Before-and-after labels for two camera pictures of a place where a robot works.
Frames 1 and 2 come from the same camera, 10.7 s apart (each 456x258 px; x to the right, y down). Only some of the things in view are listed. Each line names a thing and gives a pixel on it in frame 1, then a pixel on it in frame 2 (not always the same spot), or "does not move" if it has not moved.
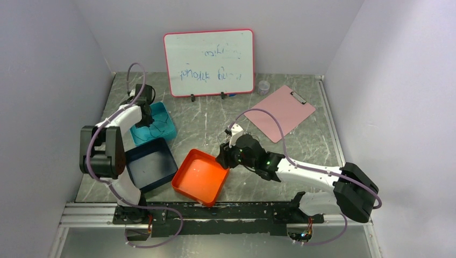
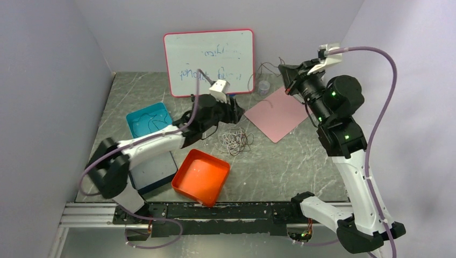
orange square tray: x=200 y=178 does not move
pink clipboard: x=290 y=108 does not move
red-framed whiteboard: x=209 y=63 does not move
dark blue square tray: x=150 y=164 does not move
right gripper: x=225 y=157 → x=293 y=76
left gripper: x=145 y=122 → x=234 y=112
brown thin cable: x=254 y=135 → x=245 y=140
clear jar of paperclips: x=263 y=87 does not move
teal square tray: x=162 y=126 does not move
